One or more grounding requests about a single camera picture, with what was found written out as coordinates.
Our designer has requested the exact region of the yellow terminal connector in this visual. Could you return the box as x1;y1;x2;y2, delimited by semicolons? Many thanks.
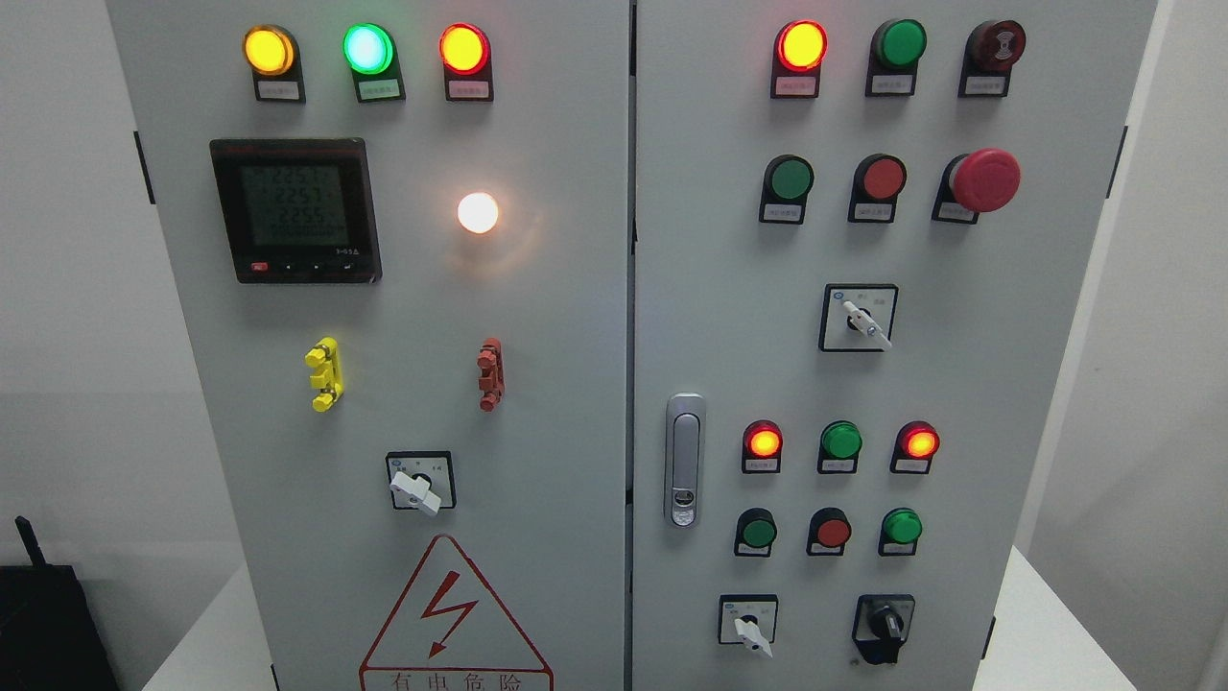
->
303;338;343;412

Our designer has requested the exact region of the green lamp bottom right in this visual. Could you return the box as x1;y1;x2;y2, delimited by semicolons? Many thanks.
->
878;507;923;557

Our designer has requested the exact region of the red emergency stop mushroom button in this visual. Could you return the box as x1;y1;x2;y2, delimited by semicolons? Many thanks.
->
933;149;1022;225

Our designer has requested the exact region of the grey left cabinet door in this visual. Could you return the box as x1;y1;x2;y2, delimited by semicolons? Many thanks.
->
106;1;630;690

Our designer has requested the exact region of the green push button upper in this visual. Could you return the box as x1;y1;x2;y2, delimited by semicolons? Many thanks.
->
758;155;815;225

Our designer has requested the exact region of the white selector switch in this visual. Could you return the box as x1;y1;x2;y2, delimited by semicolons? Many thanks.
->
817;284;899;351
718;594;779;659

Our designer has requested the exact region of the silver door lock handle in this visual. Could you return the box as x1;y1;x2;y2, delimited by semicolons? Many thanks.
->
664;393;706;528

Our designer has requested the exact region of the grey cabinet door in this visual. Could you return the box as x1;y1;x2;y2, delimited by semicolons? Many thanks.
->
106;1;630;690
631;1;1156;690

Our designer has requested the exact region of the red lamp lower right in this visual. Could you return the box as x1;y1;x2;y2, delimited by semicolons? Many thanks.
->
889;420;939;475

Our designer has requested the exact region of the red black buzzer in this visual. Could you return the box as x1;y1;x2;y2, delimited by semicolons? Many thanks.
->
957;18;1027;98

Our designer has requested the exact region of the red lit indicator lamp left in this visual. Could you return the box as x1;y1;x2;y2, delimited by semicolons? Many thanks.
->
438;22;494;102

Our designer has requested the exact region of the yellow indicator lamp top left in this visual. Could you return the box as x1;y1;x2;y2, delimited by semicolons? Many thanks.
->
243;25;305;104

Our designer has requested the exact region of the white selector switch bottom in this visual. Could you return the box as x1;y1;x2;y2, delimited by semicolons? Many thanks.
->
718;594;779;659

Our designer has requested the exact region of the green push button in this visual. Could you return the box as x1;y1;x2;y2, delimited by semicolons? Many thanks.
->
733;507;779;558
758;155;815;225

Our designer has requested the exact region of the red lightning warning sticker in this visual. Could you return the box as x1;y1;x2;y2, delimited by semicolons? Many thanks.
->
359;535;555;690

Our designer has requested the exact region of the green lit indicator lamp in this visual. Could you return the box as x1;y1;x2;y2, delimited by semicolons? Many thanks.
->
343;23;405;104

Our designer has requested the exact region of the red push button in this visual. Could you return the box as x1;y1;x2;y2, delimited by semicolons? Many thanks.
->
806;507;852;557
847;153;907;225

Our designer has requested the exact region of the green push button lower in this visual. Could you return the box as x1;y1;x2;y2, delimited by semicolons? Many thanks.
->
733;507;779;558

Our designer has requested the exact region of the black digital power meter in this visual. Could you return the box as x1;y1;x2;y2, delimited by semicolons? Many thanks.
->
209;137;383;284

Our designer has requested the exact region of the green lamp lower middle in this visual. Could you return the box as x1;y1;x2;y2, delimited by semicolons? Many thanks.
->
815;420;863;475

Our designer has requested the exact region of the red lit lamp right door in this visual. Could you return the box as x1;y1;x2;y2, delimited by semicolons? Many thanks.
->
770;18;828;98

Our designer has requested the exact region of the white selector switch upper right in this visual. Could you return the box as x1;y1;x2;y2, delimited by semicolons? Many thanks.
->
817;284;899;351

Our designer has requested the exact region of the green lamp top right door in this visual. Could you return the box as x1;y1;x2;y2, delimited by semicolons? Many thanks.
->
865;18;927;98

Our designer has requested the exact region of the black device with antenna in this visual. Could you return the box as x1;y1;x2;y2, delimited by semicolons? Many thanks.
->
1;515;119;690

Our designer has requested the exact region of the grey right cabinet door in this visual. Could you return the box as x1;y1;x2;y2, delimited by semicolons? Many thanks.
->
631;1;1156;690

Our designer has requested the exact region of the red push button upper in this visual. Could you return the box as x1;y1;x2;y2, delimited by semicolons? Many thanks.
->
847;153;907;225

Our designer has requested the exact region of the red terminal connector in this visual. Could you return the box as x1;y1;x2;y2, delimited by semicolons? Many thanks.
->
475;338;506;412

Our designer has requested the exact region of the white lit indicator lamp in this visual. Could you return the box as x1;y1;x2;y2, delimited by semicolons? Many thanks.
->
456;191;500;234

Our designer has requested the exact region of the black rotary knob switch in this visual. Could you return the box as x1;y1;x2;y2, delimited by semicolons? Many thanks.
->
851;594;915;665

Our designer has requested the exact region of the red push button lower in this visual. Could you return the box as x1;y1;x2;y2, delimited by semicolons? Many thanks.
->
806;507;852;557

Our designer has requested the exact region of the white selector switch left door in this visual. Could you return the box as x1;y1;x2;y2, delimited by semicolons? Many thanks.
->
386;450;457;515

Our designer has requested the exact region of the red lit lamp lower left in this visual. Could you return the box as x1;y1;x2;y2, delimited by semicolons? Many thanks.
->
740;419;783;475

